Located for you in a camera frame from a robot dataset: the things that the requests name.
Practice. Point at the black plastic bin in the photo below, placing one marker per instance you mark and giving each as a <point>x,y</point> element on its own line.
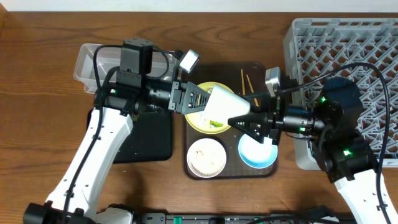
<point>149,140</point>

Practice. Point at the blue bowl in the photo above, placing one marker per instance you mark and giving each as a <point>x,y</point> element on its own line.
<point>257,155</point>

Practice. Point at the white paper cup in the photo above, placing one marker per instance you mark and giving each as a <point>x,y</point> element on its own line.
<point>224,104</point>

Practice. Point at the rice and food scraps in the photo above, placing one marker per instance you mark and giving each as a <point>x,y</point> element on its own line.
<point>206,162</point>

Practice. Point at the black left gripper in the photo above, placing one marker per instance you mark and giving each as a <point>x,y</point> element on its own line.
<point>176,97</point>

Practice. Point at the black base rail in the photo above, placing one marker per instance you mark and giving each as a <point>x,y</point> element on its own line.
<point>181,218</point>

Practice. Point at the yellow round plate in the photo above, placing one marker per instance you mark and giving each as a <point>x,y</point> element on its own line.
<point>198,122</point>

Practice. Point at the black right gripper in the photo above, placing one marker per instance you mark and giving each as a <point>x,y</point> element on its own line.
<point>273,117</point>

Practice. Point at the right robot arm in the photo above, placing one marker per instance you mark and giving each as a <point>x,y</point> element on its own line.
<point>338,147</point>

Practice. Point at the dark brown serving tray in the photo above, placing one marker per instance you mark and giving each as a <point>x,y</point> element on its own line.
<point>229,74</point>

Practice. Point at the clear plastic bin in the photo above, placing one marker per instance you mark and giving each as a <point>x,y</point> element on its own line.
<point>108,58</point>

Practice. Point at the white bowl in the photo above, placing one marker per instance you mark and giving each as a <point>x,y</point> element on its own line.
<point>206,144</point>

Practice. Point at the grey dishwasher rack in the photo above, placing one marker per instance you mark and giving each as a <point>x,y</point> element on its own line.
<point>315,46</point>

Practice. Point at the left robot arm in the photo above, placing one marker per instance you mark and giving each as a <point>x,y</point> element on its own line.
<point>125,90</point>

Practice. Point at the wooden chopstick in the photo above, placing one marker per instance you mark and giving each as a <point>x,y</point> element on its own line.
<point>243,83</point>
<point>252,90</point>

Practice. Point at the green orange snack wrapper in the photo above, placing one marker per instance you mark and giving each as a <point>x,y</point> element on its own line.
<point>215,124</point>

